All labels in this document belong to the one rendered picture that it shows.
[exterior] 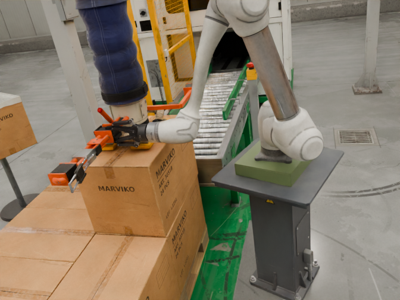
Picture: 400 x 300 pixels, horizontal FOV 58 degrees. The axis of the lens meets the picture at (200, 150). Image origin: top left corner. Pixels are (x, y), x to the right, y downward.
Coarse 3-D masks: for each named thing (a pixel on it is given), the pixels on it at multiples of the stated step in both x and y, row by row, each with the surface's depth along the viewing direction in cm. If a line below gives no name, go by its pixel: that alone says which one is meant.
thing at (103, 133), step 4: (104, 124) 166; (108, 124) 165; (96, 132) 160; (100, 132) 159; (104, 132) 159; (108, 132) 158; (112, 132) 159; (116, 132) 163; (120, 132) 165; (96, 136) 161; (104, 136) 160; (112, 136) 159; (116, 136) 161; (108, 140) 160; (112, 140) 160
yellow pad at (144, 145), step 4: (152, 120) 192; (156, 120) 191; (160, 120) 197; (164, 120) 196; (140, 144) 174; (144, 144) 174; (148, 144) 173; (152, 144) 176; (132, 148) 174; (136, 148) 174; (140, 148) 173; (144, 148) 173; (148, 148) 172
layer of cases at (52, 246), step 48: (48, 192) 233; (192, 192) 217; (0, 240) 194; (48, 240) 188; (96, 240) 182; (144, 240) 177; (192, 240) 216; (0, 288) 162; (48, 288) 158; (96, 288) 154; (144, 288) 151
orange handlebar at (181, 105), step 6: (186, 96) 190; (180, 102) 183; (150, 108) 185; (156, 108) 184; (162, 108) 183; (168, 108) 182; (174, 108) 182; (114, 120) 174; (96, 138) 157; (108, 138) 158; (90, 144) 152; (96, 144) 151; (102, 144) 153; (78, 162) 138; (84, 162) 140; (54, 180) 129; (60, 180) 128; (66, 180) 129
